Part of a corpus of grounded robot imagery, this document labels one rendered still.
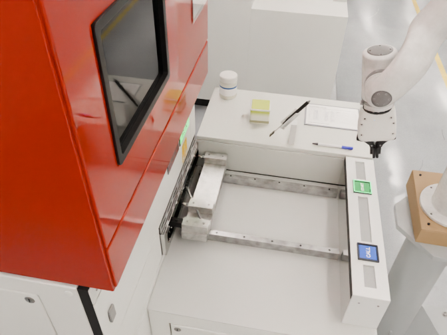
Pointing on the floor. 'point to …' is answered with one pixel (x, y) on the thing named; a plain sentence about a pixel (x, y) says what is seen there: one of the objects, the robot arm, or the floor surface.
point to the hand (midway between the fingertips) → (375, 149)
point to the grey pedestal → (413, 284)
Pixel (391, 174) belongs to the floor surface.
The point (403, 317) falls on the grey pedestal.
